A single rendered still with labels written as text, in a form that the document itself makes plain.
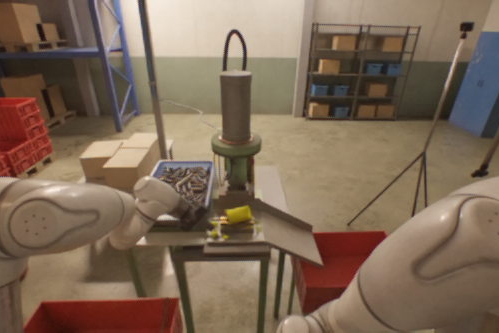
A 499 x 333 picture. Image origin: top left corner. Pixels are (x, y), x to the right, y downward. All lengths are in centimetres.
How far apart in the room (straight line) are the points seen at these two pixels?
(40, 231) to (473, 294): 51
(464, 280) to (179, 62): 629
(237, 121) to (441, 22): 687
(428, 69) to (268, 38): 381
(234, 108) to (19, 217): 75
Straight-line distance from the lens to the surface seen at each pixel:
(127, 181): 264
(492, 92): 700
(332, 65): 620
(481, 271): 31
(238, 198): 121
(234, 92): 100
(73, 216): 47
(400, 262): 34
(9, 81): 666
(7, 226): 49
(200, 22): 629
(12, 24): 634
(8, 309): 64
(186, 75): 642
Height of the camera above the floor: 190
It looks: 28 degrees down
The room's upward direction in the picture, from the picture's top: 1 degrees clockwise
